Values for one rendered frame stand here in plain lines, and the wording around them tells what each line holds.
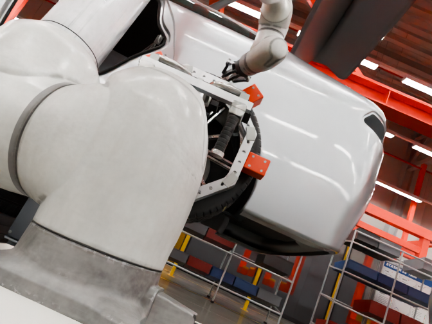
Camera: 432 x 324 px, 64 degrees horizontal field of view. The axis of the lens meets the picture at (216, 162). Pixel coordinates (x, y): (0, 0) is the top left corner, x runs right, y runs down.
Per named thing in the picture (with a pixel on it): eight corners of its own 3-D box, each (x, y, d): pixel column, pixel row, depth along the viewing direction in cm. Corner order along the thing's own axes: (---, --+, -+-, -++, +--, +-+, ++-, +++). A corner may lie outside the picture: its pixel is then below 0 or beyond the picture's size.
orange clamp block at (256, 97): (242, 114, 145) (260, 104, 146) (245, 106, 137) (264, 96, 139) (234, 100, 146) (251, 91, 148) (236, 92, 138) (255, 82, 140)
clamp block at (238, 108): (238, 127, 121) (243, 115, 122) (242, 117, 112) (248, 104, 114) (225, 121, 121) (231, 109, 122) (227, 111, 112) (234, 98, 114)
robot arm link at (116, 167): (141, 270, 30) (231, 65, 36) (-24, 199, 33) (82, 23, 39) (177, 273, 45) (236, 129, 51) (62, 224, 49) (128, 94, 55)
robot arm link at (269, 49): (263, 79, 131) (272, 48, 133) (288, 67, 117) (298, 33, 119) (240, 67, 127) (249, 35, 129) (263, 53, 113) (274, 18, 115)
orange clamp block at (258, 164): (240, 171, 138) (260, 180, 137) (243, 166, 130) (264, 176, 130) (246, 156, 140) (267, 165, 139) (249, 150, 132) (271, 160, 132)
